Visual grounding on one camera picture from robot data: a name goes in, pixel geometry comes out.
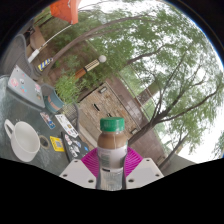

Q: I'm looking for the dark-trunked tall tree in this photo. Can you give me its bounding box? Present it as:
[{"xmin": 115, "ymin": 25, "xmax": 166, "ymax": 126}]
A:
[{"xmin": 109, "ymin": 6, "xmax": 224, "ymax": 148}]

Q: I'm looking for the yellow card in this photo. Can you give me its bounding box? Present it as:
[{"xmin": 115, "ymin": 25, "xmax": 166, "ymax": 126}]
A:
[{"xmin": 49, "ymin": 135, "xmax": 65, "ymax": 153}]

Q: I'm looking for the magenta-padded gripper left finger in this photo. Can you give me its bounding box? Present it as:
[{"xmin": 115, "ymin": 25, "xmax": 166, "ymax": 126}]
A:
[{"xmin": 59, "ymin": 147, "xmax": 101, "ymax": 190}]

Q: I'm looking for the white sheet with stickers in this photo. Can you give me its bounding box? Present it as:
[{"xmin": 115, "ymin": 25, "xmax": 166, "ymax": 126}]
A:
[{"xmin": 54, "ymin": 113, "xmax": 79, "ymax": 139}]

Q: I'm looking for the green plant in teal pot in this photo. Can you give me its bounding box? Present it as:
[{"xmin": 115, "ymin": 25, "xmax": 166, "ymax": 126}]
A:
[{"xmin": 41, "ymin": 74, "xmax": 83, "ymax": 114}]

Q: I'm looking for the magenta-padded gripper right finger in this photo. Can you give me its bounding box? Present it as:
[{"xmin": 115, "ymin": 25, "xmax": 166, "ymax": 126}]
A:
[{"xmin": 123, "ymin": 146, "xmax": 165, "ymax": 190}]

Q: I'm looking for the grey laptop with stickers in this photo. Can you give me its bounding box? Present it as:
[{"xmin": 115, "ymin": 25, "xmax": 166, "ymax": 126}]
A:
[{"xmin": 7, "ymin": 64, "xmax": 46, "ymax": 109}]

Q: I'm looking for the black laptop with stickers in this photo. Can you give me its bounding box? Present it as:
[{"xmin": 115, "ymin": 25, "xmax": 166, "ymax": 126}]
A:
[{"xmin": 60, "ymin": 131, "xmax": 91, "ymax": 163}]

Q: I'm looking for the green-capped clear drink bottle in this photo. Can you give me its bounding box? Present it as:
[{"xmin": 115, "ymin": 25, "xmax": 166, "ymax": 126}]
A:
[{"xmin": 96, "ymin": 116, "xmax": 129, "ymax": 192}]

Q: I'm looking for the leaning grey-trunked tree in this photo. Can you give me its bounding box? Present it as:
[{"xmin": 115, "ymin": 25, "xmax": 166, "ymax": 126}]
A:
[{"xmin": 39, "ymin": 13, "xmax": 161, "ymax": 79}]

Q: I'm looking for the white ceramic mug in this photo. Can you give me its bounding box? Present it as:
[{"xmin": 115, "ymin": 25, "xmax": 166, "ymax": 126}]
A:
[{"xmin": 3, "ymin": 119, "xmax": 41, "ymax": 163}]

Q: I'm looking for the slender tree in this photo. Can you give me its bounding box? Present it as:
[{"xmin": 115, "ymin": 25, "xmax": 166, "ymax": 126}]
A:
[{"xmin": 158, "ymin": 109, "xmax": 224, "ymax": 169}]

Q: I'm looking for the blue yellow striped post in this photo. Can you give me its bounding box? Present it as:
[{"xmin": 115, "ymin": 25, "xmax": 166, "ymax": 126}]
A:
[{"xmin": 37, "ymin": 57, "xmax": 54, "ymax": 72}]

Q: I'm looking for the globe-topped garden lamp post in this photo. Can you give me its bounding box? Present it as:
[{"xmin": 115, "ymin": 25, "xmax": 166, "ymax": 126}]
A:
[{"xmin": 73, "ymin": 54, "xmax": 108, "ymax": 81}]

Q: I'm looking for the small blue card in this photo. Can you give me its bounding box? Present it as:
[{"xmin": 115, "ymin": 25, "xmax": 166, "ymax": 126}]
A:
[{"xmin": 39, "ymin": 111, "xmax": 57, "ymax": 130}]

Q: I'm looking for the orange patio umbrella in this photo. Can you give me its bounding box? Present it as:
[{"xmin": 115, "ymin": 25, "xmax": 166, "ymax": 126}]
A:
[{"xmin": 27, "ymin": 0, "xmax": 83, "ymax": 64}]

